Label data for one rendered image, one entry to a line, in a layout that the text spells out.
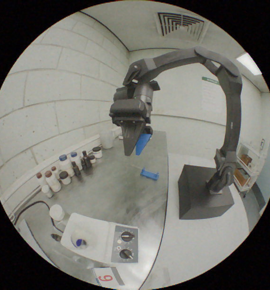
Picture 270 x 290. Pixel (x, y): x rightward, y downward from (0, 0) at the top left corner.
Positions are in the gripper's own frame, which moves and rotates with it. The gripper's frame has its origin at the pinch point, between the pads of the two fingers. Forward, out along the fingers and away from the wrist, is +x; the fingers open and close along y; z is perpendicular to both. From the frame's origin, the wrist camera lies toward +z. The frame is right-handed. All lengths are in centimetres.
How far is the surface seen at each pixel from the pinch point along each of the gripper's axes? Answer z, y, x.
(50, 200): 34.6, 8.1, 33.5
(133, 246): -6.2, 6.5, 27.7
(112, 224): 1.1, 4.5, 23.3
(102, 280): -4.1, 20.9, 36.3
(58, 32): 56, 44, -67
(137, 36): 28, -17, -156
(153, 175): -5.5, -24.8, 14.1
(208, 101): -83, -95, -93
